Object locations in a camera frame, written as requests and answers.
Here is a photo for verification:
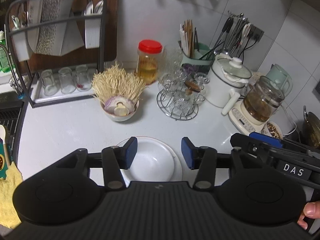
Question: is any hanging utensil rack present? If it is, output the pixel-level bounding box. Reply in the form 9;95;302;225
214;11;253;56

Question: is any black dish rack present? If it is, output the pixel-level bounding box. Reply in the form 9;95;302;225
4;0;104;108

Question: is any mint green kettle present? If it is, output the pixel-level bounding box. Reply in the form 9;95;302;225
266;64;293;97

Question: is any green sunflower mat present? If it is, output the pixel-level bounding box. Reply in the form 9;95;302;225
0;140;11;180

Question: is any drinking glass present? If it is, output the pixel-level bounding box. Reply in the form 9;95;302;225
41;69;58;96
75;65;91;91
58;67;76;94

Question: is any white silicone spoon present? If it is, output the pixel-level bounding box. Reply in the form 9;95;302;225
0;125;11;167

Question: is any drinking glass right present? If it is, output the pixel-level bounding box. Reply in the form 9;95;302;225
75;65;91;91

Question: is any chrome small faucet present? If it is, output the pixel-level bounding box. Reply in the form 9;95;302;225
0;44;25;100

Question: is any dark wok on stove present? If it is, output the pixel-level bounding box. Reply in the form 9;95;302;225
303;105;319;150

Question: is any white floral plate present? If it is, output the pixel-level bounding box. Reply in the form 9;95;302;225
115;136;183;182

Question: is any drinking glass middle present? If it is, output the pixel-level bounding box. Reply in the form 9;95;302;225
58;67;76;94

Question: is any bowl with onion and mushrooms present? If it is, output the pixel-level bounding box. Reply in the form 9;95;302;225
100;96;139;122

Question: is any speckled ceramic bowl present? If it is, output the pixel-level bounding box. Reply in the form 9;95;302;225
261;120;283;139

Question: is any green dish soap bottle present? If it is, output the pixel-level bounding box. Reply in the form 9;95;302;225
0;30;10;73

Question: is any steel cleaver knife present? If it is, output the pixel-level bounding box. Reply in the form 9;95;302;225
26;0;85;56

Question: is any white electric cooking pot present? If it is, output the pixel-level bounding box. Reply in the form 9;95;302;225
206;53;252;115

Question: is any drinking glass left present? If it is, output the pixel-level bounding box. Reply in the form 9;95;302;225
41;69;58;96

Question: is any wooden cutting board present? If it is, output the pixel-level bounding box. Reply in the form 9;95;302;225
7;0;119;73

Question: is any wire glass cup rack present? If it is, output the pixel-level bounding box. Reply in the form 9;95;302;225
156;72;210;121

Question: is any glass health kettle with base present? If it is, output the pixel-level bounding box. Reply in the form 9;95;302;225
228;76;285;135

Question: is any person's right hand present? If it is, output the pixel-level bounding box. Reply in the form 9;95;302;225
297;201;320;230

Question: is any white ceramic bowl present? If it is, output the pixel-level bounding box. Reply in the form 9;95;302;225
119;138;176;183

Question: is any yellow dish cloth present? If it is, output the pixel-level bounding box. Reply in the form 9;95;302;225
0;162;23;229

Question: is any red lid glass jar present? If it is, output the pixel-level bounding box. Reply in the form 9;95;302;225
135;40;163;85

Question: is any green chopstick holder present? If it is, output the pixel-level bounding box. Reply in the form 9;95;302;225
181;43;215;74

